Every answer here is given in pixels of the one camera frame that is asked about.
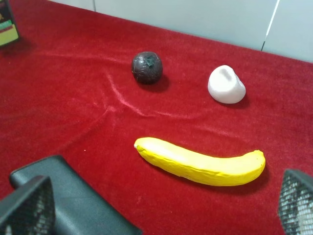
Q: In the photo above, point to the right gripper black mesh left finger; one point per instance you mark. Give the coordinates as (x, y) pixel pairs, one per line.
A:
(29, 210)

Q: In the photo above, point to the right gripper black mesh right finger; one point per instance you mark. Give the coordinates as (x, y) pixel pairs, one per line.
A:
(295, 205)

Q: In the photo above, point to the black pump bottle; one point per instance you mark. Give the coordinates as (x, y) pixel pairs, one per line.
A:
(8, 27)

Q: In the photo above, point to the black leather pouch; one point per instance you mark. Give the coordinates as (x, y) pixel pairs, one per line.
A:
(79, 209)

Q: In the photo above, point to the yellow toy banana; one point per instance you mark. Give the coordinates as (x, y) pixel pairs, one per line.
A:
(200, 168)

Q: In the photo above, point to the red velvet tablecloth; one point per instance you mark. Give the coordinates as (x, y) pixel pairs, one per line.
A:
(66, 87)

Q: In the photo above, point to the white pink foam lump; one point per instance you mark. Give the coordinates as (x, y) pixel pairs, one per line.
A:
(225, 86)

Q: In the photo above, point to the dark maroon ball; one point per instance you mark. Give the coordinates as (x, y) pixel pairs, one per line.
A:
(147, 68)

